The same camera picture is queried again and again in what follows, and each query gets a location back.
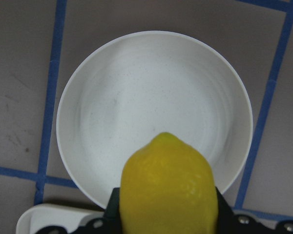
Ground white shallow plate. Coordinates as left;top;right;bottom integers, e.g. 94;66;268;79
56;31;253;208

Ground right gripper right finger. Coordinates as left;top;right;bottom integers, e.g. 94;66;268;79
216;189;293;234

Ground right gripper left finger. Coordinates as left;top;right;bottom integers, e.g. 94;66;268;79
36;187;124;234

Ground yellow lemon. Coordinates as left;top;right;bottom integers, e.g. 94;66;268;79
120;133;218;234

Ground white rectangular tray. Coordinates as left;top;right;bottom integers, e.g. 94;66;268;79
16;204;104;234

